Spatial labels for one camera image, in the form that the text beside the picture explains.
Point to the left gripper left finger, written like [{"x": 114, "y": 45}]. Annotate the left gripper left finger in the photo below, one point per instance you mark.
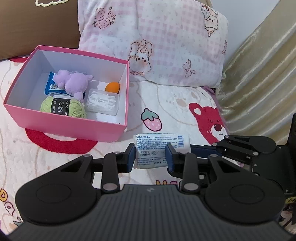
[{"x": 115, "y": 163}]

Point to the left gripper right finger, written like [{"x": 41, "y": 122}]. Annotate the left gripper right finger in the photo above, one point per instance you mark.
[{"x": 183, "y": 166}]

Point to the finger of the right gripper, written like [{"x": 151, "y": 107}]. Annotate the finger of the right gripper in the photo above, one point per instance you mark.
[{"x": 204, "y": 151}]

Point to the white blue tissue pack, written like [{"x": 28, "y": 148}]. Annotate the white blue tissue pack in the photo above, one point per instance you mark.
[{"x": 151, "y": 148}]

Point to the clear plastic swab box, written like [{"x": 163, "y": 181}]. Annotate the clear plastic swab box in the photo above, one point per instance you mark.
[{"x": 103, "y": 102}]

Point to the green yarn ball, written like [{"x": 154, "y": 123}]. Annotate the green yarn ball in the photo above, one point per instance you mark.
[{"x": 63, "y": 105}]

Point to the orange makeup sponge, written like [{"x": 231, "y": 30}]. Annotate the orange makeup sponge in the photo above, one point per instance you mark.
[{"x": 113, "y": 87}]

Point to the purple plush toy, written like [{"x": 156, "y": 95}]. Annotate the purple plush toy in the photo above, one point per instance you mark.
[{"x": 75, "y": 84}]

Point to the blue snack packet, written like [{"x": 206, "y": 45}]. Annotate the blue snack packet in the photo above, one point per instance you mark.
[{"x": 51, "y": 87}]

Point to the gold satin curtain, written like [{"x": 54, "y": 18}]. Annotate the gold satin curtain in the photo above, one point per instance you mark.
[{"x": 257, "y": 92}]

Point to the pink cardboard box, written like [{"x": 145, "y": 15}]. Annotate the pink cardboard box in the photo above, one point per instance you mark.
[{"x": 26, "y": 94}]

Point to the pink checked pillow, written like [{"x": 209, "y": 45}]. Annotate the pink checked pillow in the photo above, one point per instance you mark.
[{"x": 180, "y": 43}]

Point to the brown cloud pillow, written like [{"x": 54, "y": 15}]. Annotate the brown cloud pillow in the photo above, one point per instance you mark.
[{"x": 27, "y": 24}]

